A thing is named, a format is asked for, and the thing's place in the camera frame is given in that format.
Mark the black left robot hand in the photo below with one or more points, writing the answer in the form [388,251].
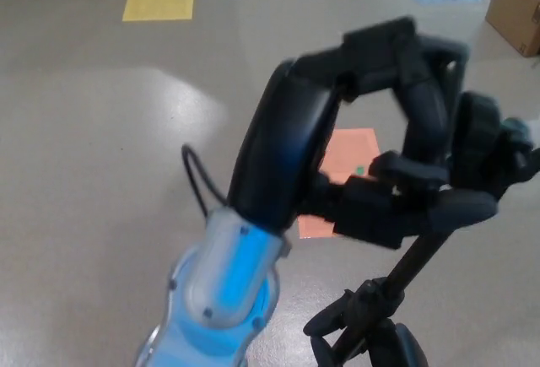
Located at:
[282,139]

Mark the brown cardboard box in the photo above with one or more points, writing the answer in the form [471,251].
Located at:
[516,12]

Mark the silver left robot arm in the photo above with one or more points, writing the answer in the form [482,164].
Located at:
[219,291]

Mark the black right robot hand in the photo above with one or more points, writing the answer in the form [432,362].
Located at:
[405,341]

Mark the small green sticker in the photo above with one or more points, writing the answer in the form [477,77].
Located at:
[360,170]

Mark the black phone stand tripod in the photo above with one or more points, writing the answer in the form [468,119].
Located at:
[478,139]

